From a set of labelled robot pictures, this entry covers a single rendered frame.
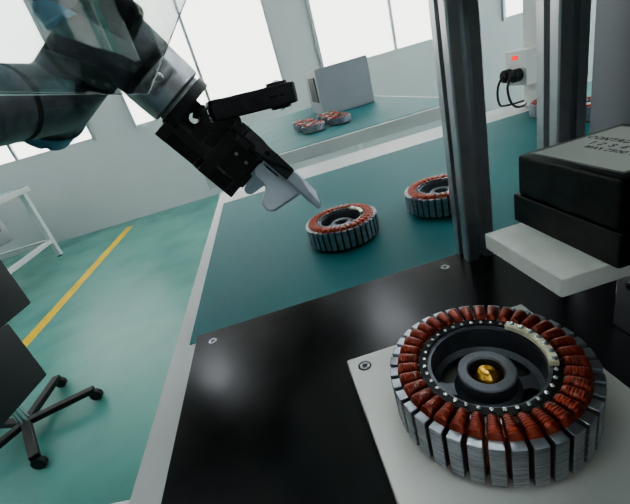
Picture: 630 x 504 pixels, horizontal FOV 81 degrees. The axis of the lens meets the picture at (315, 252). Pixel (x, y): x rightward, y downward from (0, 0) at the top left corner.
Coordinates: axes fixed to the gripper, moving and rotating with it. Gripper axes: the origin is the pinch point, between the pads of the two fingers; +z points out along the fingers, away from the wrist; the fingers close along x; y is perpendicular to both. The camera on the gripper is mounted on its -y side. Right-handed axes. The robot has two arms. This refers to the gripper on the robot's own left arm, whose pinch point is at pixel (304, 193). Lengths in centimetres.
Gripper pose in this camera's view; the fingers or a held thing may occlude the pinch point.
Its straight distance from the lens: 54.9
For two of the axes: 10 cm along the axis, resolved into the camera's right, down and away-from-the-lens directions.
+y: -6.5, 7.6, 0.0
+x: 3.7, 3.1, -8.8
